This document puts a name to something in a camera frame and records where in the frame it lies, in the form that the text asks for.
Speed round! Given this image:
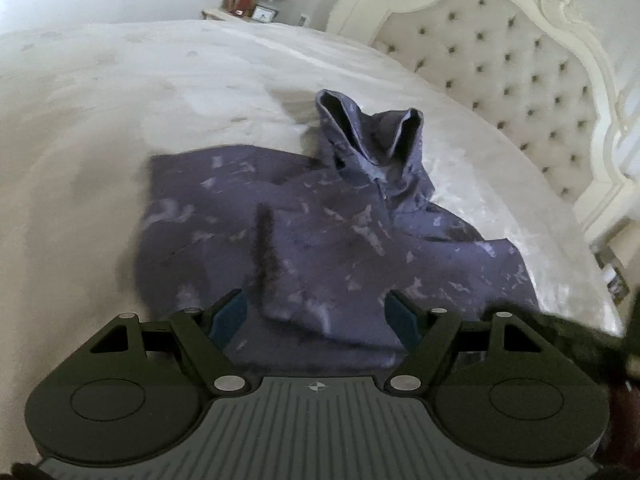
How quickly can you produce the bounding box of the white nightstand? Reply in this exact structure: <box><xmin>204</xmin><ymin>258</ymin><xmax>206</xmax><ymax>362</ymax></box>
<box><xmin>589</xmin><ymin>220</ymin><xmax>640</xmax><ymax>307</ymax></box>
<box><xmin>201</xmin><ymin>8</ymin><xmax>281</xmax><ymax>24</ymax></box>

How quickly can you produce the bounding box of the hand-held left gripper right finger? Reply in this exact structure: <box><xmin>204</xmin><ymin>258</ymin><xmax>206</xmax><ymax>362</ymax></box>
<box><xmin>382</xmin><ymin>290</ymin><xmax>547</xmax><ymax>396</ymax></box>

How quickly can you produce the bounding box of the white bedspread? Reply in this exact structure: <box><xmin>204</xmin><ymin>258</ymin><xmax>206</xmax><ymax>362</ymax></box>
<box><xmin>0</xmin><ymin>19</ymin><xmax>627</xmax><ymax>413</ymax></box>

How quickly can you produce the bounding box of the purple patterned hoodie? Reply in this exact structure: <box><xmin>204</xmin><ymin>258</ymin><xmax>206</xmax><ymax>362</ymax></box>
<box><xmin>132</xmin><ymin>89</ymin><xmax>542</xmax><ymax>376</ymax></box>

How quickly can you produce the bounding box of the white tufted headboard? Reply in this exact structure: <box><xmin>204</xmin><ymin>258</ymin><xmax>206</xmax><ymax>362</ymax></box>
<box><xmin>326</xmin><ymin>0</ymin><xmax>640</xmax><ymax>243</ymax></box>

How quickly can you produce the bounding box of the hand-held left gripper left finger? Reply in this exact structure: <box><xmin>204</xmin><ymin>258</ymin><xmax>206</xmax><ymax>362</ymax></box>
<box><xmin>80</xmin><ymin>287</ymin><xmax>251</xmax><ymax>396</ymax></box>

